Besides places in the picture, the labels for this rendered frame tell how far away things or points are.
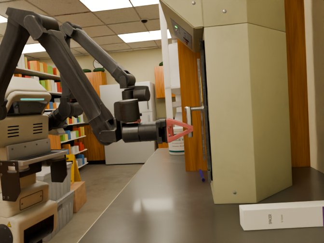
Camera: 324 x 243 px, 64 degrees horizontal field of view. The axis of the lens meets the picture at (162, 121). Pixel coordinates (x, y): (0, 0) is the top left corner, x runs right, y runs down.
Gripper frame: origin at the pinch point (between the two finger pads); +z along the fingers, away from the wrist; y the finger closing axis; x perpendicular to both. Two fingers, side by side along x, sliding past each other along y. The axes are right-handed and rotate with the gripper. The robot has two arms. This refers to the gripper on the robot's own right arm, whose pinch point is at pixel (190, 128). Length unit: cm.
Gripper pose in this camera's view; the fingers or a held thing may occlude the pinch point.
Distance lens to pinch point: 75.4
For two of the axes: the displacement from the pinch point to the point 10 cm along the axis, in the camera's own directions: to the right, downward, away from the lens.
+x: 0.8, 10.0, 0.5
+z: 9.9, -0.8, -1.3
